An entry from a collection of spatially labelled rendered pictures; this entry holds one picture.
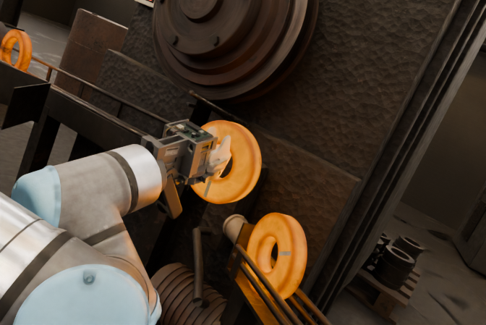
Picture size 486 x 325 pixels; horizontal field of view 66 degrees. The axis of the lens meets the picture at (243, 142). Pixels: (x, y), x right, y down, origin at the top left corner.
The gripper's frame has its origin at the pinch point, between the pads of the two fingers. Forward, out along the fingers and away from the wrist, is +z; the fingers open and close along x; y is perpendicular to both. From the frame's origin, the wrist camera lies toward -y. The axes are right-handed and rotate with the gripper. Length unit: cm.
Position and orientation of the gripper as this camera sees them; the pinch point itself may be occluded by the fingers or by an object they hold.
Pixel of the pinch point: (225, 152)
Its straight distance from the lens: 70.7
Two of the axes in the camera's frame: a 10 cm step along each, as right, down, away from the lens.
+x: -7.7, -4.5, 4.5
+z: 5.8, -2.2, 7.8
